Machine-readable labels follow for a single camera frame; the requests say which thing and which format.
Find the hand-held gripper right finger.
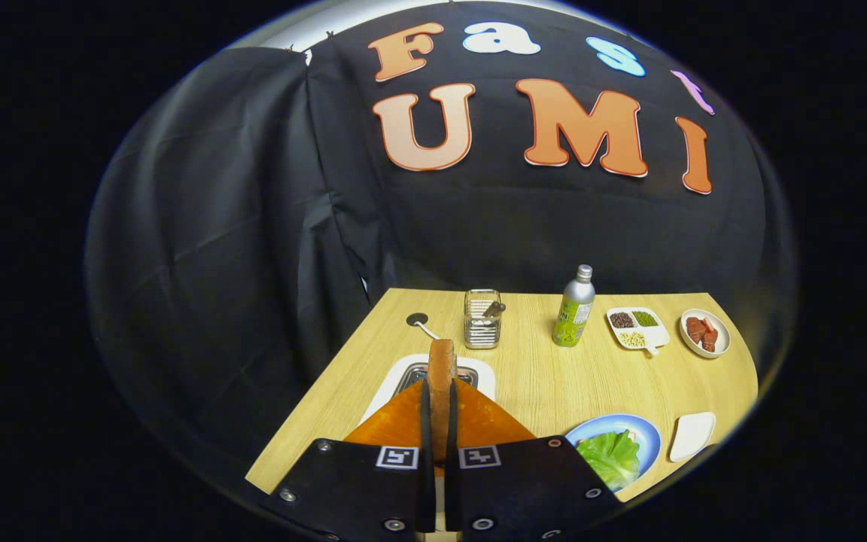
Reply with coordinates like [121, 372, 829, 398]
[445, 378, 622, 541]

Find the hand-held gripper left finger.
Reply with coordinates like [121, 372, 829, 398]
[264, 379, 436, 541]

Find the green lettuce leaf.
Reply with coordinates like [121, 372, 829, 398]
[576, 429, 641, 492]

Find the toasted bread slice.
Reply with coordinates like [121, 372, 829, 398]
[427, 339, 458, 464]

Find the white toaster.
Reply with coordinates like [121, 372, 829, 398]
[358, 354, 497, 426]

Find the blue round plate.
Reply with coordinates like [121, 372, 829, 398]
[564, 413, 662, 494]

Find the green label metal bottle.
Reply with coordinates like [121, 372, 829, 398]
[552, 264, 597, 348]

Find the white square plate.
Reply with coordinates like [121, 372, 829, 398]
[668, 411, 717, 463]

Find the white divided seed dish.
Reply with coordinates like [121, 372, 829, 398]
[606, 306, 671, 356]

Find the white round plate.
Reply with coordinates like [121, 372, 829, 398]
[679, 309, 732, 359]

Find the metal wire basket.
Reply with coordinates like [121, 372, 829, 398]
[464, 289, 503, 350]

